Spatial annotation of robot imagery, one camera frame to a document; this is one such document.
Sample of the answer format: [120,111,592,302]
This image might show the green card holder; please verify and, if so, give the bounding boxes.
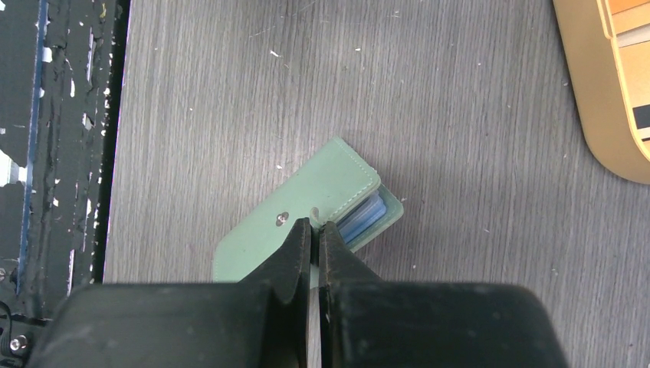
[212,137,404,282]

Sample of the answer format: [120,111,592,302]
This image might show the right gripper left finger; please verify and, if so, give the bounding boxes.
[30,218,312,367]

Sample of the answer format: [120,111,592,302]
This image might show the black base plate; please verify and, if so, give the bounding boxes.
[1,0,130,367]

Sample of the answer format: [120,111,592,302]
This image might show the yellow oval tray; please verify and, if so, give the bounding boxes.
[553,0,649,184]

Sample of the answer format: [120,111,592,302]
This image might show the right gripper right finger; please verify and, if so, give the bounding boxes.
[318,222,568,367]

